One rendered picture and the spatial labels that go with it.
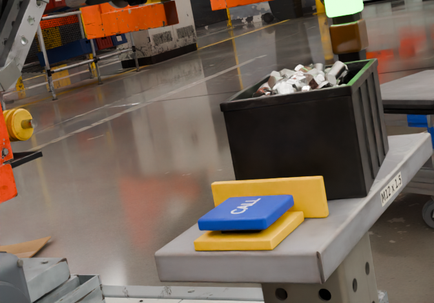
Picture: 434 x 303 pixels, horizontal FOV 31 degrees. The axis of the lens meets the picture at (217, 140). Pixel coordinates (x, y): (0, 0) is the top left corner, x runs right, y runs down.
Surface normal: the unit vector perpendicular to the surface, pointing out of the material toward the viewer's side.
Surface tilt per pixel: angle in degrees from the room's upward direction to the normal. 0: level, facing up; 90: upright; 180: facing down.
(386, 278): 0
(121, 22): 90
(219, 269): 90
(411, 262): 0
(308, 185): 90
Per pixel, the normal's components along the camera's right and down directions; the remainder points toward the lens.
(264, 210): -0.18, -0.97
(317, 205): -0.45, 0.25
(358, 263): 0.87, -0.07
